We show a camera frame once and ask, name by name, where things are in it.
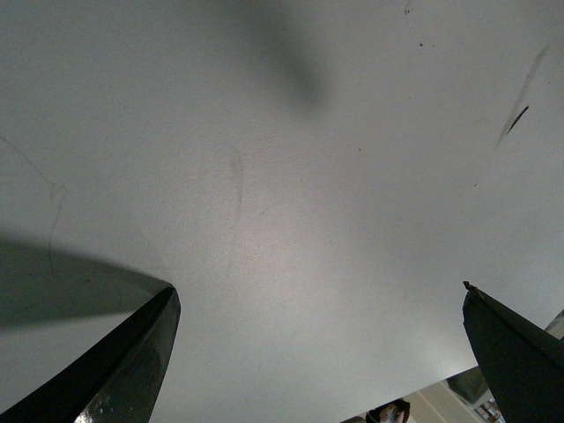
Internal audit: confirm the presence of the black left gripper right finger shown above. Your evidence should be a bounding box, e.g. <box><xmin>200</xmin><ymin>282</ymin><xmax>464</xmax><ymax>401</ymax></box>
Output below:
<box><xmin>463</xmin><ymin>281</ymin><xmax>563</xmax><ymax>422</ymax></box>

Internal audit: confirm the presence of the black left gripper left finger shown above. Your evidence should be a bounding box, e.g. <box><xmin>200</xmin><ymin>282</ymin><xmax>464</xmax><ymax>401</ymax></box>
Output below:
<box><xmin>1</xmin><ymin>286</ymin><xmax>181</xmax><ymax>422</ymax></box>

